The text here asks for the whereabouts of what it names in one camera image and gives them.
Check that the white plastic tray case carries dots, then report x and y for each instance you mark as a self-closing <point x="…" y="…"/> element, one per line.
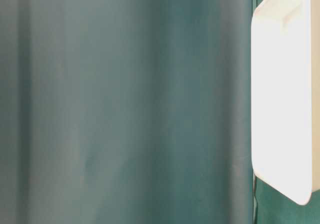
<point x="280" y="96"/>

